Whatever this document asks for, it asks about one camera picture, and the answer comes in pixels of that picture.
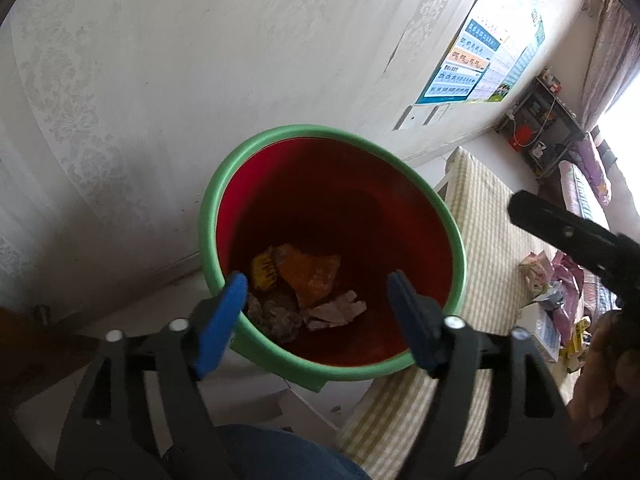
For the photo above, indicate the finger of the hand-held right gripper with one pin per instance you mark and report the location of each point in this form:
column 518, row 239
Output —
column 567, row 232

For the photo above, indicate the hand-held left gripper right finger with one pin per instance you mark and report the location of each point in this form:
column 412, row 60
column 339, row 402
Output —
column 407, row 320

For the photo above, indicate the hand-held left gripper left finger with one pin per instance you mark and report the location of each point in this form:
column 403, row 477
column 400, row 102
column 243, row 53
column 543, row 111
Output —
column 222, row 320

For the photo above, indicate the white and blue carton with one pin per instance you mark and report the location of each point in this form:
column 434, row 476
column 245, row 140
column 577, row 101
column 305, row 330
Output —
column 547, row 335

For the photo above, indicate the red bin with green rim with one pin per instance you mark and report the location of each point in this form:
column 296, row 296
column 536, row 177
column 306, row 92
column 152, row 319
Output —
column 350, row 185

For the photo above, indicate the person's right hand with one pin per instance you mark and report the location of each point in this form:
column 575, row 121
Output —
column 602, row 375

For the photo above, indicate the bed with quilt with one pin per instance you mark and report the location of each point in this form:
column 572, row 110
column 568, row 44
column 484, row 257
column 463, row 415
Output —
column 582, row 195

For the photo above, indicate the pile of snack wrappers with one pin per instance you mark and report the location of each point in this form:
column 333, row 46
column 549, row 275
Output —
column 562, row 280

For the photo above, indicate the crumpled brown wrapper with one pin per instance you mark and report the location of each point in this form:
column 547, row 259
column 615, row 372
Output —
column 277, row 315

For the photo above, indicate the yellow snack wrapper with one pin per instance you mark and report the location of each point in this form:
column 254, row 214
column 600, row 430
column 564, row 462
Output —
column 264, row 267

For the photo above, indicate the purple floral pillow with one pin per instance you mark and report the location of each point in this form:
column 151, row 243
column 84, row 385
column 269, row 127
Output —
column 595, row 170

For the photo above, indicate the crumpled white paper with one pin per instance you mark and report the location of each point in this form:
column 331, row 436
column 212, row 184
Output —
column 332, row 312

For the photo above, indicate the checkered yellow tablecloth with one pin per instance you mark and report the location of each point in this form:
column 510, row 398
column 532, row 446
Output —
column 485, row 240

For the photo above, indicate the orange snack wrapper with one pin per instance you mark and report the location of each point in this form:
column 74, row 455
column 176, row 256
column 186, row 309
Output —
column 310, row 272

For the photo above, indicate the red container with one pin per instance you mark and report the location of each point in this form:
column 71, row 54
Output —
column 521, row 139

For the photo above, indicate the black metal shelf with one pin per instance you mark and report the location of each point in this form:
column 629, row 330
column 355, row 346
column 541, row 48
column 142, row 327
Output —
column 550, row 125

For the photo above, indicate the person's blue jeans leg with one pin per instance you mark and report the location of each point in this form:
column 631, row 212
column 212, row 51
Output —
column 290, row 455

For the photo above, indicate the pink curtain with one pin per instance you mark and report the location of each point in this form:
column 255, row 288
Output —
column 612, row 65

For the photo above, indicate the white wall socket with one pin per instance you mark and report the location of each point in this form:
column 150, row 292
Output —
column 444, row 110
column 432, row 114

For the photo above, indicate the white wall switch plate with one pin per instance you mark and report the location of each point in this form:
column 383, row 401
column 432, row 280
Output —
column 409, row 117

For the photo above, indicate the white grid wall poster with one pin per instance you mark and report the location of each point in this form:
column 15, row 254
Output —
column 515, row 35

